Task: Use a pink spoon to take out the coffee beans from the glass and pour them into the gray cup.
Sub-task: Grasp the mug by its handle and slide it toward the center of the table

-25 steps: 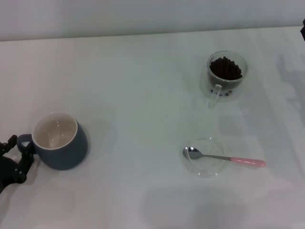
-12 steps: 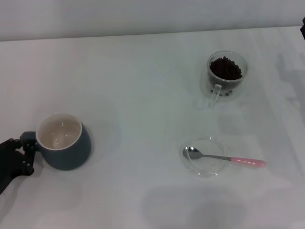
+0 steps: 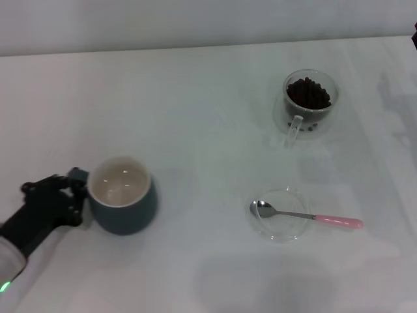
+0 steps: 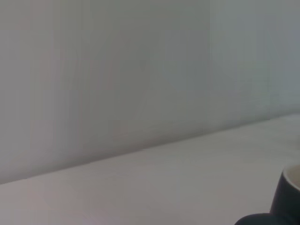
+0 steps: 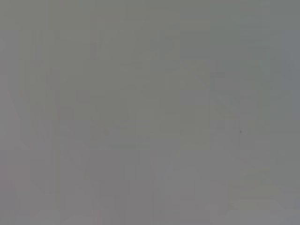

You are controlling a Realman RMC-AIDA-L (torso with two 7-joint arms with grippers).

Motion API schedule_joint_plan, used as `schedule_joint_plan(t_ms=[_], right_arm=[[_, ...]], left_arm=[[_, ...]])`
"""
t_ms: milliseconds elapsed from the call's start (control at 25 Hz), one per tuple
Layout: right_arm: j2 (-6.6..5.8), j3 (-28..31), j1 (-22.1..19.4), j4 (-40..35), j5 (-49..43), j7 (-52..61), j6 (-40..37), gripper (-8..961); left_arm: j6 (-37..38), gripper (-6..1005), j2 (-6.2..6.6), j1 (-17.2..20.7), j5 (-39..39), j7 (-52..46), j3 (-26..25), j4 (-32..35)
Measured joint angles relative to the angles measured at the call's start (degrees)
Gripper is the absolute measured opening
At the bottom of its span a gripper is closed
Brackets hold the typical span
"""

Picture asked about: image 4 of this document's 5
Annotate dark blue ceramic mug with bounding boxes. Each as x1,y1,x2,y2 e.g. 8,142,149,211
234,163,300,225

